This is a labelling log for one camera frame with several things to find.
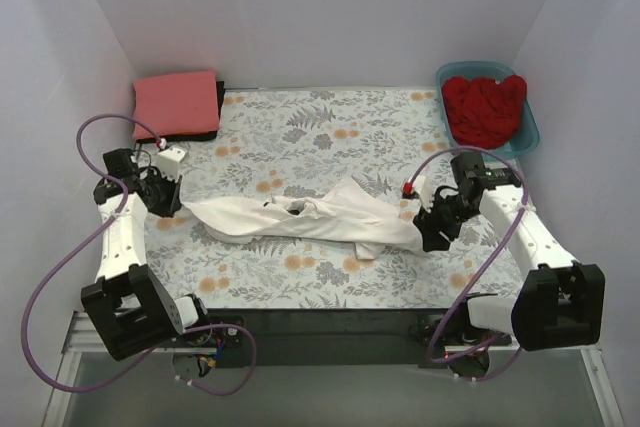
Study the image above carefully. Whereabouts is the white t shirt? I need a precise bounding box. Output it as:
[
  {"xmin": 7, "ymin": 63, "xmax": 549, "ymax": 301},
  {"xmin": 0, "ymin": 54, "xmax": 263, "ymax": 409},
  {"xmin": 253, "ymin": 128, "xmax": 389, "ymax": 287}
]
[{"xmin": 184, "ymin": 178, "xmax": 424, "ymax": 260}]

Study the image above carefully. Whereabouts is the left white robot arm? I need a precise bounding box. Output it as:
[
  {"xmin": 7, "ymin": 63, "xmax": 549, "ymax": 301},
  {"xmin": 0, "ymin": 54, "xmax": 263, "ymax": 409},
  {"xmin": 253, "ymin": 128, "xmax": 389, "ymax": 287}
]
[{"xmin": 81, "ymin": 146, "xmax": 213, "ymax": 361}]

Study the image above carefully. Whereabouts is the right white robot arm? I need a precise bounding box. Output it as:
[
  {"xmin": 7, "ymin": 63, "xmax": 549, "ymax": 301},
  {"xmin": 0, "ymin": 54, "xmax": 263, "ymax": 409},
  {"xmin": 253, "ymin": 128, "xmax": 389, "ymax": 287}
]
[{"xmin": 402, "ymin": 147, "xmax": 605, "ymax": 352}]

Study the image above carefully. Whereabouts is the red crumpled t shirt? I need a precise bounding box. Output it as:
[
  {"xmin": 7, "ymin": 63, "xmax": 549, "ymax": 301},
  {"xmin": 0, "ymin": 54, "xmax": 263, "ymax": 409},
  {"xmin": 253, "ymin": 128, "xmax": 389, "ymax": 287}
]
[{"xmin": 441, "ymin": 75, "xmax": 527, "ymax": 150}]

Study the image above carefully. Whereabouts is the teal plastic basket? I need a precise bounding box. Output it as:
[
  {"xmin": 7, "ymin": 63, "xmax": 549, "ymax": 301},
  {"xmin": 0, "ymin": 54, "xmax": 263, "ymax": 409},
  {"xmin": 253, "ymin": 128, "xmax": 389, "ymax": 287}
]
[{"xmin": 435, "ymin": 60, "xmax": 540, "ymax": 159}]

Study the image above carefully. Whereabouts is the floral table mat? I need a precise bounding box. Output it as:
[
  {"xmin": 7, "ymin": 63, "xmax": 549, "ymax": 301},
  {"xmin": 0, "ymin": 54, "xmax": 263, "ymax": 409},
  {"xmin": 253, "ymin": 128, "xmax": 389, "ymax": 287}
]
[{"xmin": 145, "ymin": 88, "xmax": 521, "ymax": 308}]

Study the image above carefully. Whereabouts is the folded black t shirt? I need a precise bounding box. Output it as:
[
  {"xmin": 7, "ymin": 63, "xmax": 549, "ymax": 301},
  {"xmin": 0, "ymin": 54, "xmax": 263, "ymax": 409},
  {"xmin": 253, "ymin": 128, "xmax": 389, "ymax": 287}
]
[{"xmin": 135, "ymin": 79, "xmax": 227, "ymax": 144}]

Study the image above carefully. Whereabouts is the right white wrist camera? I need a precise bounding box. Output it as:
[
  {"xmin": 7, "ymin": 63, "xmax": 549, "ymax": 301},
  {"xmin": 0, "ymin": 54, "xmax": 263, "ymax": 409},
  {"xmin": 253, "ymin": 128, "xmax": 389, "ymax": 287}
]
[{"xmin": 402, "ymin": 175, "xmax": 435, "ymax": 211}]

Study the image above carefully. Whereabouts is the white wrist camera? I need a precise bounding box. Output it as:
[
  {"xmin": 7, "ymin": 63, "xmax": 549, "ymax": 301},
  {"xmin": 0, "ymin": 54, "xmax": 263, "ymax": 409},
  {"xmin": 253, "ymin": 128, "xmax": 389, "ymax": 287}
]
[
  {"xmin": 155, "ymin": 138, "xmax": 188, "ymax": 182},
  {"xmin": 402, "ymin": 175, "xmax": 435, "ymax": 211}
]

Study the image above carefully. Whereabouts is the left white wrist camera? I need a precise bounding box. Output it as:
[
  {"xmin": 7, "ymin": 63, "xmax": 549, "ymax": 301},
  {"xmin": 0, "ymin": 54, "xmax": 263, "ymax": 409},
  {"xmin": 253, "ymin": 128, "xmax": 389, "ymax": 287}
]
[{"xmin": 155, "ymin": 138, "xmax": 188, "ymax": 182}]

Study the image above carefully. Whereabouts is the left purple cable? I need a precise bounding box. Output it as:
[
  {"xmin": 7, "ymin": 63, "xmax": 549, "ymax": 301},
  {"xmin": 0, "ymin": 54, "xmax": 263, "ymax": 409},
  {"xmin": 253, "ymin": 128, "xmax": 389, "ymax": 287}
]
[{"xmin": 20, "ymin": 114, "xmax": 259, "ymax": 397}]

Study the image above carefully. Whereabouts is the aluminium frame rail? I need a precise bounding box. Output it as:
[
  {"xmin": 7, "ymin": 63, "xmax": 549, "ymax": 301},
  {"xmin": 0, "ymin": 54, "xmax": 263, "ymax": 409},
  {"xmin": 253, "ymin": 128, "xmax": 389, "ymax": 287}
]
[{"xmin": 64, "ymin": 313, "xmax": 602, "ymax": 354}]

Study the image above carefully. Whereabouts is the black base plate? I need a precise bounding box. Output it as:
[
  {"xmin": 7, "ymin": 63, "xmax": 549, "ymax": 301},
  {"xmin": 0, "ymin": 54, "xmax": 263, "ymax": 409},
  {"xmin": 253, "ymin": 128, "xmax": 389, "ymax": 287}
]
[{"xmin": 154, "ymin": 309, "xmax": 514, "ymax": 373}]

